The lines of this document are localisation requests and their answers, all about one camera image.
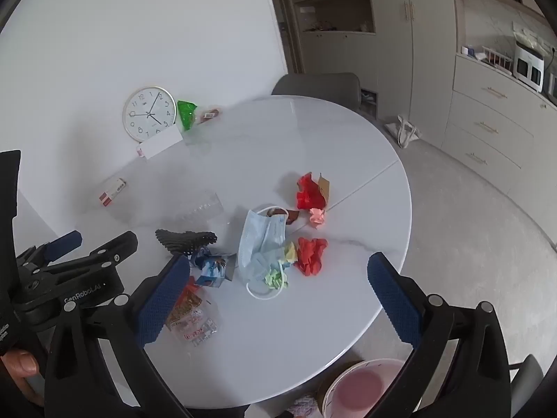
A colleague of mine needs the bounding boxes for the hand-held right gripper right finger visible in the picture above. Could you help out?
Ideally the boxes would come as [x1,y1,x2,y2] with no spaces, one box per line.
[367,251,512,418]

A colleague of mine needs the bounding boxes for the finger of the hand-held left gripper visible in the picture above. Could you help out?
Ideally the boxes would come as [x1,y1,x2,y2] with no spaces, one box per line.
[17,230,83,271]
[44,231,139,281]

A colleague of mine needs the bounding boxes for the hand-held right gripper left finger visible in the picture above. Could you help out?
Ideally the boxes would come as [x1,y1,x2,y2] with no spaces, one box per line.
[44,253,192,418]

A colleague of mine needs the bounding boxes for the pink waste bin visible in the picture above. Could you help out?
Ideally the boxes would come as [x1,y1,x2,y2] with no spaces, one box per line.
[317,358,407,418]

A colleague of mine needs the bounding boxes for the torn red-faced cardboard piece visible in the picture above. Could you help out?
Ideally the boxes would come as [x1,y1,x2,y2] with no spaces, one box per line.
[296,172,332,212]

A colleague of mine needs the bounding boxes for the person's left hand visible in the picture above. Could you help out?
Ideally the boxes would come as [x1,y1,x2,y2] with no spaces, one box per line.
[0,349,39,407]

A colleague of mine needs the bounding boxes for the clear printed snack wrapper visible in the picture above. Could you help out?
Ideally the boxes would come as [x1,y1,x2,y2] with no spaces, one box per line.
[165,283,219,347]

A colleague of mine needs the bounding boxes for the red and white small box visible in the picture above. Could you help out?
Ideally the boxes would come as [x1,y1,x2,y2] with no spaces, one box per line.
[98,178,128,207]

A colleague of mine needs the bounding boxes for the blue printed crushed carton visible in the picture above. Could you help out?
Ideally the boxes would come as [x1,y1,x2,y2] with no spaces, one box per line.
[189,248,238,289]

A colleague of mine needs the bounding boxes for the black plastic comb piece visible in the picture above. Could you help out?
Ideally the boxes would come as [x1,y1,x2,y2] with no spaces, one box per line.
[155,229,218,256]

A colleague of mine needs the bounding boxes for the red crumpled paper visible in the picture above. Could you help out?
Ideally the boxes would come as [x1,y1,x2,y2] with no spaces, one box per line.
[293,237,329,277]

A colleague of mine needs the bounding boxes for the clear plastic cup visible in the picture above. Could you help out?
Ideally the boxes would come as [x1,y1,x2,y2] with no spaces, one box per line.
[174,191,226,226]

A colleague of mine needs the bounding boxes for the green crumpled paper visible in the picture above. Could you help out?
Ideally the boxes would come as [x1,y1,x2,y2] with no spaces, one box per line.
[264,269,289,290]

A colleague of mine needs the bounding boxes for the white card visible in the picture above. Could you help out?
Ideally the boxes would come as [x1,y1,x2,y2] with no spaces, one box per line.
[139,127,184,160]

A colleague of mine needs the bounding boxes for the blue face mask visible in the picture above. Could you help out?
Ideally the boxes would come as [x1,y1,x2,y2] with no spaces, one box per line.
[237,204,291,301]

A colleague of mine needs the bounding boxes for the brown snack wrapper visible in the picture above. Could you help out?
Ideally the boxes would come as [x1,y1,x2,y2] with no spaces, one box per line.
[266,208,301,226]

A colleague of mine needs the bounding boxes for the patterned paper scrap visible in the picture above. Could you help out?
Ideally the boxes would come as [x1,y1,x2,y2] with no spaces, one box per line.
[283,394,322,418]

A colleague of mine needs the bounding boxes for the green plastic wrapper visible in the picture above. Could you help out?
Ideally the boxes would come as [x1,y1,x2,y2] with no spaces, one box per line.
[176,100,199,132]

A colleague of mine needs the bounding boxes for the beige tote bag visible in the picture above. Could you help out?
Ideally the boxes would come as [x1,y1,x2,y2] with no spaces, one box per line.
[384,115,421,149]

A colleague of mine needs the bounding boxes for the beige drawer cabinet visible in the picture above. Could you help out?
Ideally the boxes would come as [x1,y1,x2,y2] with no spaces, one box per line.
[441,52,557,245]

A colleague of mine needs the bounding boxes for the white dish rack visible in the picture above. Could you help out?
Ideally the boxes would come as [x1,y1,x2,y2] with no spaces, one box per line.
[480,46,513,75]

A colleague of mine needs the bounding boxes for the white countertop appliance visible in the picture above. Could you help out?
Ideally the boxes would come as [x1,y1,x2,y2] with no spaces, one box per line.
[512,40,547,93]

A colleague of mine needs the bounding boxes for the round white wall clock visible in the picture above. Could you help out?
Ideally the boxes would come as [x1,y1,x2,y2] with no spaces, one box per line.
[122,86,177,142]

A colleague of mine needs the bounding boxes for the beige tall wall cabinet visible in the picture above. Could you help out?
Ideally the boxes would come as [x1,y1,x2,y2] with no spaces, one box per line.
[293,0,457,149]

